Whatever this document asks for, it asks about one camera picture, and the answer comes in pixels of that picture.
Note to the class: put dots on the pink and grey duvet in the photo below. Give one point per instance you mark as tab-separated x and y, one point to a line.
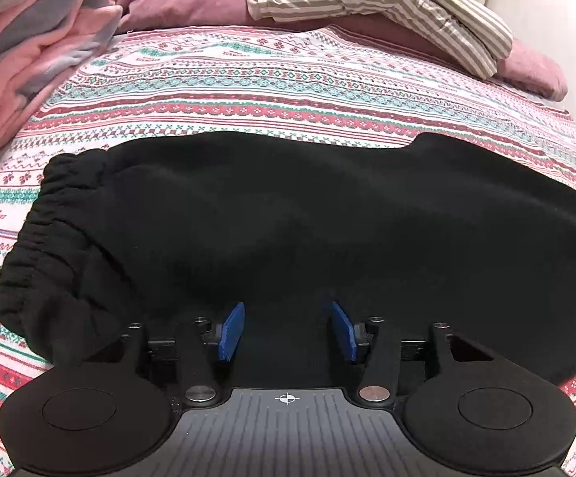
30	35

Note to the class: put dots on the patterned bed sheet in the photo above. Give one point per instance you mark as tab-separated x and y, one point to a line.
268	84

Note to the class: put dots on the black pants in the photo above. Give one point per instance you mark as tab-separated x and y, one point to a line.
293	218

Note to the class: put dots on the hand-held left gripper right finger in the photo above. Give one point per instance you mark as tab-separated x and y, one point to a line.
343	330

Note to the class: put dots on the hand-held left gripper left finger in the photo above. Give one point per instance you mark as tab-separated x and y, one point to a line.
231	333

